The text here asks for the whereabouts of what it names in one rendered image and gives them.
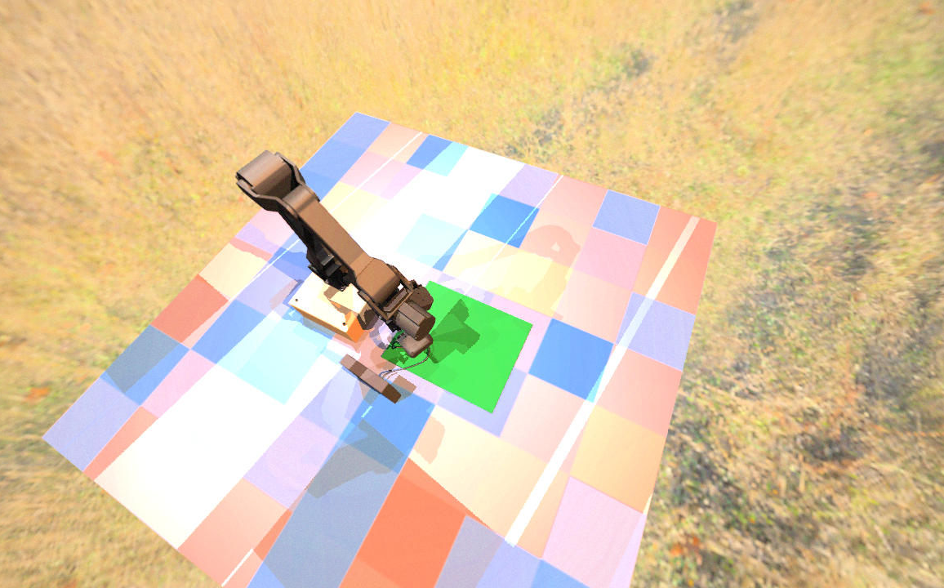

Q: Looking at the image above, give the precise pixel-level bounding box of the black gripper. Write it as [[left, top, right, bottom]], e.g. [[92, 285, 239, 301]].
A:
[[370, 306, 433, 358]]

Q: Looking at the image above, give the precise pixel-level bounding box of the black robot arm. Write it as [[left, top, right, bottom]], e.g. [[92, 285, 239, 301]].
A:
[[235, 150, 436, 341]]

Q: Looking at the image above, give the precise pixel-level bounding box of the black square cooling fan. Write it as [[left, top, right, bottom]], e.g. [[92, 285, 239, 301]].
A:
[[339, 354, 402, 404]]

